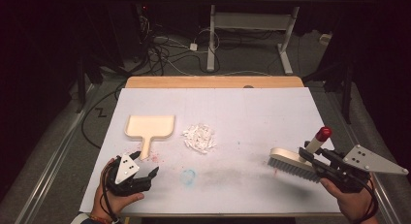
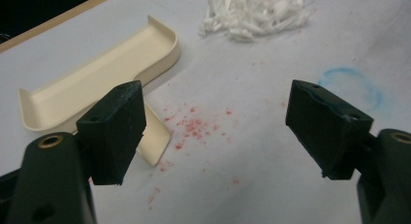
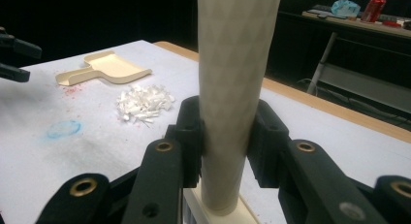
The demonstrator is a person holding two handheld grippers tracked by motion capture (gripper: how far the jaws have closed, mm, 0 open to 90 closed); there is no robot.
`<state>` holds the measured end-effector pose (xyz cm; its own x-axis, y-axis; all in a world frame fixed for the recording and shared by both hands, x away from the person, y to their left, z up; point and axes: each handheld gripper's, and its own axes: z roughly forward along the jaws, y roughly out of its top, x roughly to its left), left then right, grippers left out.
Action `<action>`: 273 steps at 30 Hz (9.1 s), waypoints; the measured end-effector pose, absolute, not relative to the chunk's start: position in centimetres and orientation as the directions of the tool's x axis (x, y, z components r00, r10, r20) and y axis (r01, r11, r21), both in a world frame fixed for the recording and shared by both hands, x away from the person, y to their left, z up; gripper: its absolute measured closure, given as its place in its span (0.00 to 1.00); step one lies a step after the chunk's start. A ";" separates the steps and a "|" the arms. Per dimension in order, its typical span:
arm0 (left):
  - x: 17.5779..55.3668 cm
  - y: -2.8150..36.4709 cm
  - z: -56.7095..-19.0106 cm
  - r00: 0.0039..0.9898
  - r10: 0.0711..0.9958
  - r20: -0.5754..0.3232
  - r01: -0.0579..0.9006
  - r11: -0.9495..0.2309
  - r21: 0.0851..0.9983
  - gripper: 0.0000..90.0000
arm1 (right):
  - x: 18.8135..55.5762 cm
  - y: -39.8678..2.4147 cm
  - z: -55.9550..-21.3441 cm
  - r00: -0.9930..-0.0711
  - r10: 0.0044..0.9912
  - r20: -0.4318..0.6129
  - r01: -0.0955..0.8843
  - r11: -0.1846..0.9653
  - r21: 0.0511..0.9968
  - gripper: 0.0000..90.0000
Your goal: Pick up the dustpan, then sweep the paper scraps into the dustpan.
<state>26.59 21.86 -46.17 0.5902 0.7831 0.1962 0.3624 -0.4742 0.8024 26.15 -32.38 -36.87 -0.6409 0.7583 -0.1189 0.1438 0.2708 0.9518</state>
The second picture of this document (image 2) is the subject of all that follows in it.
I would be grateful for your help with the pile of white paper scraps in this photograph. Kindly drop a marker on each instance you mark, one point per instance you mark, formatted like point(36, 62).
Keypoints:
point(255, 14)

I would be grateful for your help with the cream plastic dustpan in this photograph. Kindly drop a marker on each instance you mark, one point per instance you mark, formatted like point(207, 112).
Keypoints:
point(97, 78)

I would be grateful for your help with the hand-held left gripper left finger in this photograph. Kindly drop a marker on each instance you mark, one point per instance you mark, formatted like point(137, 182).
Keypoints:
point(110, 136)

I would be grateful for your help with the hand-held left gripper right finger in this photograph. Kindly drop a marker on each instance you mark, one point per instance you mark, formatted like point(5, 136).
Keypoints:
point(326, 130)

